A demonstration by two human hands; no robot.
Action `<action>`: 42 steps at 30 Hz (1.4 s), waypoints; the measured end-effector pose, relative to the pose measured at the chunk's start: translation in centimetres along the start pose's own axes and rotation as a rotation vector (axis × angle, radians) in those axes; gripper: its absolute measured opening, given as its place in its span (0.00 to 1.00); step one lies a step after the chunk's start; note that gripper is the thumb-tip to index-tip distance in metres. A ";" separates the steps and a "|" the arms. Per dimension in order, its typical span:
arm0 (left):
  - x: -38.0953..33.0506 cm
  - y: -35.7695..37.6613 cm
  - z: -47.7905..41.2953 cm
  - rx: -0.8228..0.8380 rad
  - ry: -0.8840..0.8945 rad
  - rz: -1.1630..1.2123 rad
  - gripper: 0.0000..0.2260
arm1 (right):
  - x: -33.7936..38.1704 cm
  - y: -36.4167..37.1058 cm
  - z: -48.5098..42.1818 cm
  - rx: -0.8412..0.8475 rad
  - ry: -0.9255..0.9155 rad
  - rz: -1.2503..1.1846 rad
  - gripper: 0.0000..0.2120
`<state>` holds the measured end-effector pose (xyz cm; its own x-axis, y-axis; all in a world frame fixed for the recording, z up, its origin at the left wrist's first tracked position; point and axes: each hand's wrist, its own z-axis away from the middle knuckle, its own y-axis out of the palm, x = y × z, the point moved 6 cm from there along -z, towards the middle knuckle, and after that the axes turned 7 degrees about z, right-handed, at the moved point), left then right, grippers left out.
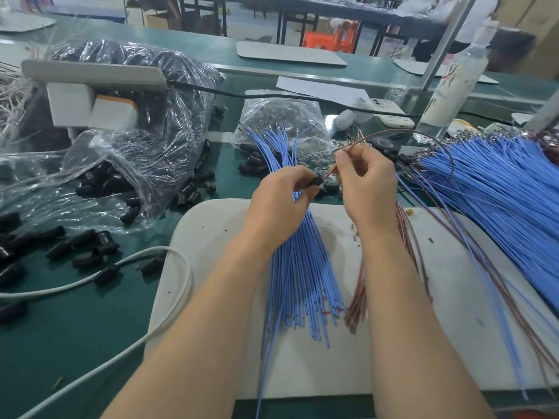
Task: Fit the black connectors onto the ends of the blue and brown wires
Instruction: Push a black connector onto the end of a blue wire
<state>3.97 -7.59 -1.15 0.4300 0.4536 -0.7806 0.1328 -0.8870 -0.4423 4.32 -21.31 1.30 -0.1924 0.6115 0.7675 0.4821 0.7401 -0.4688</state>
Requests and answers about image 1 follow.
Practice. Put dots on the blue table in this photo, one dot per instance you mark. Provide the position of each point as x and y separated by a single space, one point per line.
79 4

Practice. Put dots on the long black-frame table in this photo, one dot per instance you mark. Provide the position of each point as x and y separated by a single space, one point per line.
288 4

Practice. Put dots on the white work board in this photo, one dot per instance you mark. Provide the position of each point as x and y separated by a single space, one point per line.
218 344

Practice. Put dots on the white paper stack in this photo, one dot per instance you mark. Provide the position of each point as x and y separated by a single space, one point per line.
522 117

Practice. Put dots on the person's right hand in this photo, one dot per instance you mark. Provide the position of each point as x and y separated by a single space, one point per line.
368 189

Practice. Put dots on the slanted metal frame post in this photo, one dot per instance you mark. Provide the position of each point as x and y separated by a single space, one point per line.
448 37

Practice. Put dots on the orange plastic stool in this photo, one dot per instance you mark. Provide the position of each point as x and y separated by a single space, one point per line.
330 36

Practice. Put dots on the white spray bottle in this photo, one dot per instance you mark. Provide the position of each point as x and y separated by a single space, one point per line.
454 87

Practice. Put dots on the white orange charger adapter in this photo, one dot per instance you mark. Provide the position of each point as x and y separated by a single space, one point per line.
113 113

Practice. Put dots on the small black connector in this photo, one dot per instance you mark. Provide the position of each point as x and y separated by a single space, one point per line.
313 179

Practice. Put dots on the person's left forearm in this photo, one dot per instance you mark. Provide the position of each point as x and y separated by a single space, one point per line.
183 344

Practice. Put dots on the person's left hand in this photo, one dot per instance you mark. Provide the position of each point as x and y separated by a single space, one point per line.
275 209

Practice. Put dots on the short metal frame post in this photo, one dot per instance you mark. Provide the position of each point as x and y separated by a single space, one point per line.
541 113

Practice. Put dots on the cardboard boxes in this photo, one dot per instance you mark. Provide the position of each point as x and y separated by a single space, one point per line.
529 23

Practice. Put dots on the small clear plastic bag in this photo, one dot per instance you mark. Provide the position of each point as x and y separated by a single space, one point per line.
281 116

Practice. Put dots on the white flat tray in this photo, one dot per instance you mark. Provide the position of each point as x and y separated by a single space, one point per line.
292 53
410 70
24 21

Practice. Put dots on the large clear plastic bag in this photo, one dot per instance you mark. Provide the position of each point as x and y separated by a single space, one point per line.
170 126

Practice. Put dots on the person's right forearm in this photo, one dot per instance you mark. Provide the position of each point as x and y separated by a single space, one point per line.
428 340

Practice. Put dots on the white flat device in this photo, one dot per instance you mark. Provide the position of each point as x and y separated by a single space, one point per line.
388 113

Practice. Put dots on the orange plastic crate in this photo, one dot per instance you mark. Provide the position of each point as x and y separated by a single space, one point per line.
534 413

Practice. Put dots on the pile of black plastic caps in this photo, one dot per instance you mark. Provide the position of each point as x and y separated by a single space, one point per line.
79 253

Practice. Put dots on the white computer mouse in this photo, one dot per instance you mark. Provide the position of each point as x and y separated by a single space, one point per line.
344 121

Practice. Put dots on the black tape roll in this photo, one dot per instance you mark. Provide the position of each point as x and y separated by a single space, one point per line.
386 145

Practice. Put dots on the white paper sheet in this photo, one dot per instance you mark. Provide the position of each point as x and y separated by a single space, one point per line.
321 90

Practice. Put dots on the white power strip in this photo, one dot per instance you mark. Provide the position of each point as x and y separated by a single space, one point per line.
94 76

